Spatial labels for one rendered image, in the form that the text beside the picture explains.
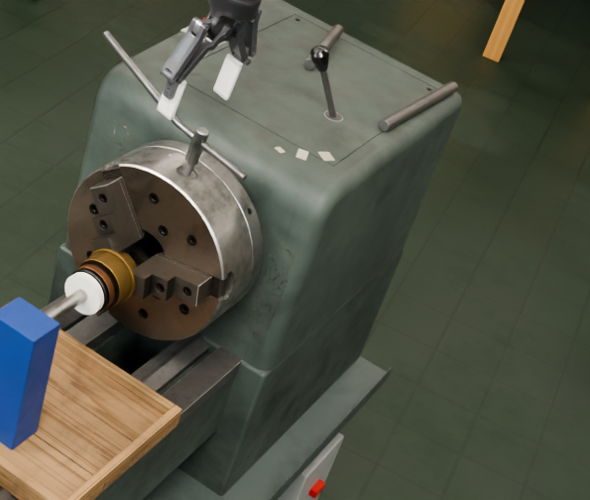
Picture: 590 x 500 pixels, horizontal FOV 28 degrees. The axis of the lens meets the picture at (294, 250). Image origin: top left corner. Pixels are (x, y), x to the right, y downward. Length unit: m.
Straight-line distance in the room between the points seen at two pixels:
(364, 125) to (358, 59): 0.26
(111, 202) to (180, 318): 0.23
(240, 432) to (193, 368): 0.19
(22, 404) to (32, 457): 0.10
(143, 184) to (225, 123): 0.21
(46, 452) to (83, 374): 0.19
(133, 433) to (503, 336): 2.25
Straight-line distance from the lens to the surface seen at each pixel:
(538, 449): 3.67
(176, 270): 1.92
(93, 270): 1.87
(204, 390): 2.09
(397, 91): 2.33
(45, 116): 4.36
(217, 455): 2.32
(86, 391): 2.00
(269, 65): 2.27
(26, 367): 1.77
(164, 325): 2.02
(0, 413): 1.86
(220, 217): 1.90
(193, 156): 1.89
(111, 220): 1.91
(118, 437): 1.94
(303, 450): 2.52
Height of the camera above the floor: 2.26
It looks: 34 degrees down
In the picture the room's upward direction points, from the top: 19 degrees clockwise
